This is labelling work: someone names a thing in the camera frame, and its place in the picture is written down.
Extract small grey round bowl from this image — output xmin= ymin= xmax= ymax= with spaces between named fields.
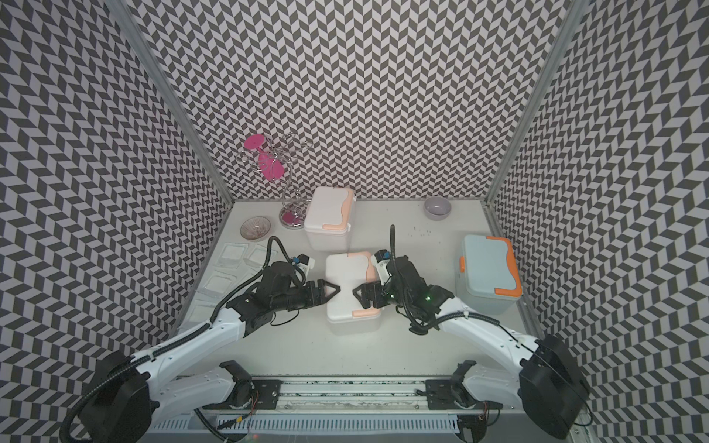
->
xmin=423 ymin=196 xmax=452 ymax=221

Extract white first aid box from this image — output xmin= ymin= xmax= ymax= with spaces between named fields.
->
xmin=304 ymin=186 xmax=356 ymax=253
xmin=325 ymin=252 xmax=382 ymax=336

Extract blue first aid kit box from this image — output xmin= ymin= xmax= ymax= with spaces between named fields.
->
xmin=454 ymin=234 xmax=524 ymax=316

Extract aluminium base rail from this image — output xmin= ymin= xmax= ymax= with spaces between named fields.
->
xmin=165 ymin=375 xmax=588 ymax=416

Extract small clear glass bowl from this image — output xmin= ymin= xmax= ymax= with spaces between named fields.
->
xmin=239 ymin=216 xmax=271 ymax=242

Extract silver wire stand pink ornaments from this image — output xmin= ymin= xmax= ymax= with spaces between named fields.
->
xmin=244 ymin=134 xmax=312 ymax=230

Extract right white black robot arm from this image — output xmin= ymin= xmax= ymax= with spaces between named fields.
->
xmin=354 ymin=227 xmax=591 ymax=439

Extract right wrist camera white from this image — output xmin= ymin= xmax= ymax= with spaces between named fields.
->
xmin=371 ymin=249 xmax=391 ymax=284

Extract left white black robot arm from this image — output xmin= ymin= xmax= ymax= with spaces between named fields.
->
xmin=59 ymin=255 xmax=341 ymax=442

